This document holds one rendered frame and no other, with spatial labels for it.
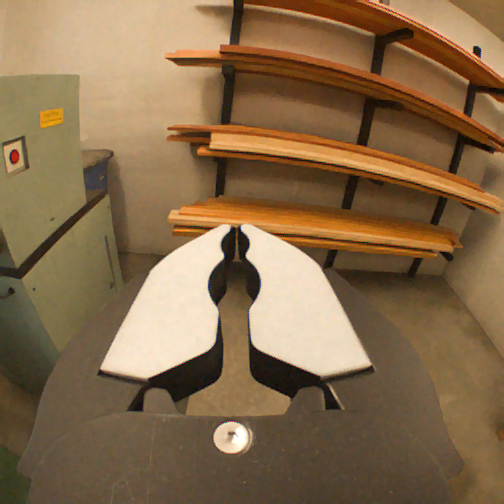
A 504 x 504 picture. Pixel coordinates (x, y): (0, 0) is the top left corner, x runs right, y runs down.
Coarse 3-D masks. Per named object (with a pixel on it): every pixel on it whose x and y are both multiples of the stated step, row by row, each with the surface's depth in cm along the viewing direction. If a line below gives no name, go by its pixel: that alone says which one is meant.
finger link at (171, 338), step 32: (224, 224) 11; (192, 256) 9; (224, 256) 10; (160, 288) 8; (192, 288) 8; (224, 288) 9; (128, 320) 6; (160, 320) 6; (192, 320) 6; (128, 352) 6; (160, 352) 6; (192, 352) 6; (160, 384) 5; (192, 384) 6
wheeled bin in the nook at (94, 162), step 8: (88, 152) 145; (96, 152) 146; (104, 152) 151; (112, 152) 158; (88, 160) 131; (96, 160) 136; (104, 160) 147; (88, 168) 127; (96, 168) 144; (104, 168) 158; (88, 176) 136; (96, 176) 147; (104, 176) 161; (88, 184) 138; (96, 184) 150; (104, 184) 164
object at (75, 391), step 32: (128, 288) 8; (96, 320) 6; (64, 352) 5; (96, 352) 5; (64, 384) 4; (96, 384) 5; (128, 384) 5; (64, 416) 4; (96, 416) 4; (32, 448) 3
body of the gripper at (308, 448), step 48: (96, 432) 3; (144, 432) 4; (192, 432) 4; (240, 432) 4; (288, 432) 4; (336, 432) 4; (384, 432) 3; (48, 480) 2; (96, 480) 3; (144, 480) 3; (192, 480) 3; (240, 480) 3; (288, 480) 3; (336, 480) 3; (384, 480) 3; (432, 480) 2
